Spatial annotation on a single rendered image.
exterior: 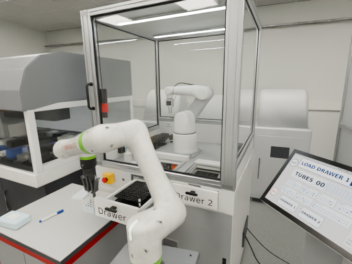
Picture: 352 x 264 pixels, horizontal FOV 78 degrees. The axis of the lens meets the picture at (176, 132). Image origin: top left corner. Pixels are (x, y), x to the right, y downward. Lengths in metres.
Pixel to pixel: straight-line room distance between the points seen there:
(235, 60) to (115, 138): 0.67
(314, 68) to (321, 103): 0.61
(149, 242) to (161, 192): 0.21
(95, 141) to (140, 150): 0.20
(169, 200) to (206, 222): 0.51
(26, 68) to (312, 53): 4.03
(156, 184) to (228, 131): 0.47
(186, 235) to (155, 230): 0.68
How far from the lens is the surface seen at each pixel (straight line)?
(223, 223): 1.39
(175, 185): 1.36
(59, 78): 1.92
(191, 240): 1.55
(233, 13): 1.18
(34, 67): 1.82
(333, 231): 1.03
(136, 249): 0.91
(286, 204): 1.13
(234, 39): 1.16
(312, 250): 1.24
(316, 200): 1.09
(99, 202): 1.30
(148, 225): 0.87
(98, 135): 0.91
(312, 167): 1.16
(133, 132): 0.98
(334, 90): 4.55
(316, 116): 4.53
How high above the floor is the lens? 1.53
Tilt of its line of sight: 13 degrees down
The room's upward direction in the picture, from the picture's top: 1 degrees counter-clockwise
